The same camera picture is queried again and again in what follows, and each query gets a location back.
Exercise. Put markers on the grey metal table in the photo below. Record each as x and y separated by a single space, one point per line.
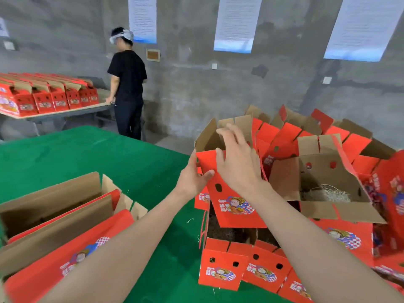
69 112

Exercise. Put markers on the small white wall sign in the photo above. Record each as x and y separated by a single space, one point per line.
4 27

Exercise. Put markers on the person's left hand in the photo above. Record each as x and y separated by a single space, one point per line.
192 179

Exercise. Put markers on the white blue wall poster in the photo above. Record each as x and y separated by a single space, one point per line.
237 23
365 28
142 19

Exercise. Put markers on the orange wall plate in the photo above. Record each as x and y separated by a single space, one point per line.
153 55

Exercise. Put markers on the white wall switch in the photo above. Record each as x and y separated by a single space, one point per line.
9 45

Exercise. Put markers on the small white wall tag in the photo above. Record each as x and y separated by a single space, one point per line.
214 66
327 80

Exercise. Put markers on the person's right forearm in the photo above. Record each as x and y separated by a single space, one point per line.
322 249

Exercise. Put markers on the person's right hand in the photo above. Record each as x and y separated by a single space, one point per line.
240 164

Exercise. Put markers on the group of red boxes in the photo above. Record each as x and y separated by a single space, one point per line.
57 230

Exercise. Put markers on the person's left forearm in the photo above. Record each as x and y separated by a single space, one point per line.
113 258

